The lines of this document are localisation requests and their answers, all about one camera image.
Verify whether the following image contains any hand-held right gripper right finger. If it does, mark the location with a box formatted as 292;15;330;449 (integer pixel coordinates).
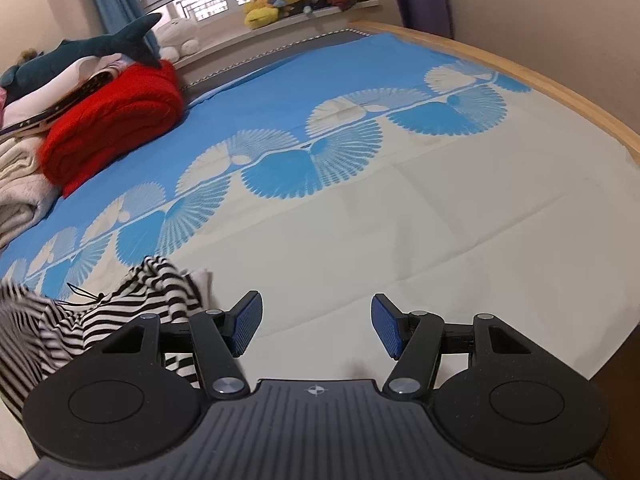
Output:
370;293;539;403

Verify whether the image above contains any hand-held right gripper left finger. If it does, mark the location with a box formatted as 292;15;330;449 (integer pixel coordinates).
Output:
99;289;265;402

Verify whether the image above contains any black white striped hooded top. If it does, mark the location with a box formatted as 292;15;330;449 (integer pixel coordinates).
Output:
0;255;214;409

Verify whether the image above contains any blue white patterned bed sheet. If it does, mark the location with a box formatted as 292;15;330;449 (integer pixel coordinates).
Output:
0;31;632;413

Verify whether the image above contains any red folded blanket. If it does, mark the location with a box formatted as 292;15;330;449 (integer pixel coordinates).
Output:
38;59;187;199

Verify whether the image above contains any cream folded quilt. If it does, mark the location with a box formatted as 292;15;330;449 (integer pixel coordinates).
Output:
0;135;64;249

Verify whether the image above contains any grey mattress pad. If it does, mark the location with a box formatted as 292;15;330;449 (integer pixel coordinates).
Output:
179;26;372;95

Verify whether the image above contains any dark patterned folded mat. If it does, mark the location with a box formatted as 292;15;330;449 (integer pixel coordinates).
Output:
0;66;124;137

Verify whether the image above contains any white folded blanket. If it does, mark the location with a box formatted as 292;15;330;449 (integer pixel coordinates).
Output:
0;55;127;128

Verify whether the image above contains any yellow plush duck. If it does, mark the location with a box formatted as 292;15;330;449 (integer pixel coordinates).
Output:
243;0;280;29

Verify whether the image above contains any purple bag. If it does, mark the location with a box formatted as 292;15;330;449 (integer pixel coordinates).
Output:
393;0;454;41

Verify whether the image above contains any blue shark plush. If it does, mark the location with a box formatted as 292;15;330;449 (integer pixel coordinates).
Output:
0;12;164;89

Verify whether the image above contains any wooden bed frame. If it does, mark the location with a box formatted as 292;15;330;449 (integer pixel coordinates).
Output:
349;19;640;153

